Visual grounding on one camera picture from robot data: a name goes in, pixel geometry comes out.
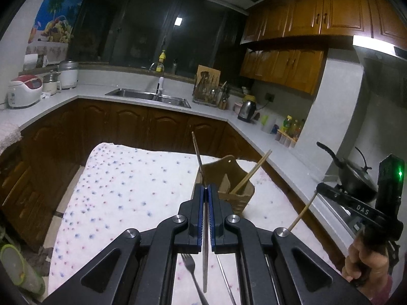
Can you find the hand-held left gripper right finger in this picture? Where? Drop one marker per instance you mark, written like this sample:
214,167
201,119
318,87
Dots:
212,216

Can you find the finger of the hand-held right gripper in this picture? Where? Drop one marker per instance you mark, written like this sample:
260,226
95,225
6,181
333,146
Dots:
334,194

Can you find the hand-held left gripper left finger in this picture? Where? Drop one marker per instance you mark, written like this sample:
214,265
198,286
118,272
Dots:
200,216

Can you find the wooden chopstick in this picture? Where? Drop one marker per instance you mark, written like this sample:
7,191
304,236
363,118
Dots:
252,173
302,213

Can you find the wooden utensil holder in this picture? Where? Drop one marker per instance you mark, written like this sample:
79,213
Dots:
235,184

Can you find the person's right forearm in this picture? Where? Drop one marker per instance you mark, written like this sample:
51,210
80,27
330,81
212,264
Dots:
383,292

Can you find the person's right hand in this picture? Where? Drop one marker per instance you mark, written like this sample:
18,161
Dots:
365,257

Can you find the gas stove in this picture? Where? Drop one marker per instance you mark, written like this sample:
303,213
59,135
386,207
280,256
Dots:
343,216

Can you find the black wok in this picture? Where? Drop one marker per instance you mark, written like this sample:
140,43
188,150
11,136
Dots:
353,174

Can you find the steel fork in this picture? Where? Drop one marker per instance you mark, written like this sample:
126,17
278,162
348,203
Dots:
190,267

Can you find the spice jar rack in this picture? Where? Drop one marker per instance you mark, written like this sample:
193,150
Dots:
286,139

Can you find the white floral tablecloth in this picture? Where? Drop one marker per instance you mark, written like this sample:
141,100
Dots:
127,190

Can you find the yellow drink bottle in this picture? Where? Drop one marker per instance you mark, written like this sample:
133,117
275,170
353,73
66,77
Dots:
287,124

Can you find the light green cup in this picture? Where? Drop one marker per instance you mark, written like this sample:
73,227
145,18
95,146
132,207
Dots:
268,124

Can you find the pink cup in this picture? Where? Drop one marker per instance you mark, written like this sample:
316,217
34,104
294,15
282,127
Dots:
238,107

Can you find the steel electric kettle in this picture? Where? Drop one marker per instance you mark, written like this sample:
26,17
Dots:
247,109

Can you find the wooden lower cabinets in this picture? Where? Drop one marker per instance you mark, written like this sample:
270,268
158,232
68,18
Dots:
127,124

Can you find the wooden cabinets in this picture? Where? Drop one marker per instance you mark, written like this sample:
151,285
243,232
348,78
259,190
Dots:
127,124
305,38

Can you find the knife block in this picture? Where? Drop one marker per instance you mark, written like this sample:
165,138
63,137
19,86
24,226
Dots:
224,98

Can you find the steel kitchen sink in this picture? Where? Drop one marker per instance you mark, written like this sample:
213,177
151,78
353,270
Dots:
146,97

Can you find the steel faucet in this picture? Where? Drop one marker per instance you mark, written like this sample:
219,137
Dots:
160,82

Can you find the wooden cutting board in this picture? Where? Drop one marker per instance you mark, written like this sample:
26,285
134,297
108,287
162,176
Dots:
208,71

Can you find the steel range hood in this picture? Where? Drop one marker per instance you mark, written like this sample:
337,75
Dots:
378,46

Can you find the wooden upper cabinets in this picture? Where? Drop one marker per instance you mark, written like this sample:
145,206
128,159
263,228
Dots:
305,38

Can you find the yellow dish soap bottle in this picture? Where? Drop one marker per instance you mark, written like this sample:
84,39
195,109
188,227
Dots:
162,56

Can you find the green lidded container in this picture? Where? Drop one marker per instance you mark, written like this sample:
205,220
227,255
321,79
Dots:
20,273

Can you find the steel lidded pot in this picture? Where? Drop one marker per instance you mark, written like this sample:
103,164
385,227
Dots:
68,75

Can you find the dark window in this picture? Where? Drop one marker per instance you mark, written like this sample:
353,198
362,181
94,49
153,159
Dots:
143,28

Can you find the small white cooker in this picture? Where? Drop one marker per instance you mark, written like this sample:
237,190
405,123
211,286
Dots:
51,84

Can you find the pink lace cloth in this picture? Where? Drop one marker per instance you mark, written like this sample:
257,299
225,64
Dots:
8,135

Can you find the white and pink rice cooker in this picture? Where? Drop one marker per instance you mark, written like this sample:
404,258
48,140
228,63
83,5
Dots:
24,90

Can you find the paper towel roll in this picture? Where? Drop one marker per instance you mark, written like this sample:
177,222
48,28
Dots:
31,62

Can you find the black wall socket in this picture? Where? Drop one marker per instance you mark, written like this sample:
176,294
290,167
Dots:
270,97

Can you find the tropical fruit wall poster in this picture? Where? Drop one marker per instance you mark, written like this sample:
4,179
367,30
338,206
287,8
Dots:
57,16

